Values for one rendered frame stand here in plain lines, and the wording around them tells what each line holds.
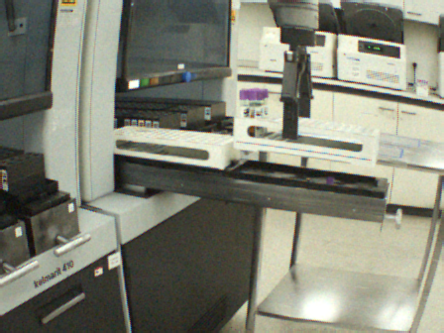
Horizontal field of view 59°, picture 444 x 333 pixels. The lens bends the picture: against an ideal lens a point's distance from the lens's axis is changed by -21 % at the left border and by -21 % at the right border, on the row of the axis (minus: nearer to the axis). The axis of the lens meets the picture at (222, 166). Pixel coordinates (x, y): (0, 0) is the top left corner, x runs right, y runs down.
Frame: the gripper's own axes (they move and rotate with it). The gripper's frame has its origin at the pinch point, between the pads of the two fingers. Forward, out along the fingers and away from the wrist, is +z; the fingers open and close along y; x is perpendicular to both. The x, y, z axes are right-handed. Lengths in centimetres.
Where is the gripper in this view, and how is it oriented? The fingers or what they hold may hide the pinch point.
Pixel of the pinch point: (297, 123)
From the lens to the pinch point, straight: 96.8
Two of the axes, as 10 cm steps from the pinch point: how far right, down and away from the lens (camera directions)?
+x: -9.2, -1.3, 3.8
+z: -0.3, 9.7, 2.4
